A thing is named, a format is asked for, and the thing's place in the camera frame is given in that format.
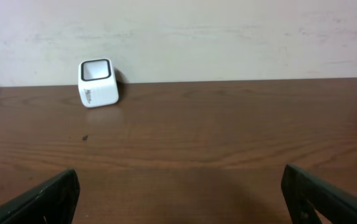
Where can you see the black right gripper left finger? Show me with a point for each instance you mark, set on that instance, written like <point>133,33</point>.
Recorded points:
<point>53,201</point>

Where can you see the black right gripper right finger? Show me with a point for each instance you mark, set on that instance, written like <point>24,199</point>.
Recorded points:
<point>306,196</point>

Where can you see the white cube barcode scanner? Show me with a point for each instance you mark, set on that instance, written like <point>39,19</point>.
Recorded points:
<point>97,83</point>

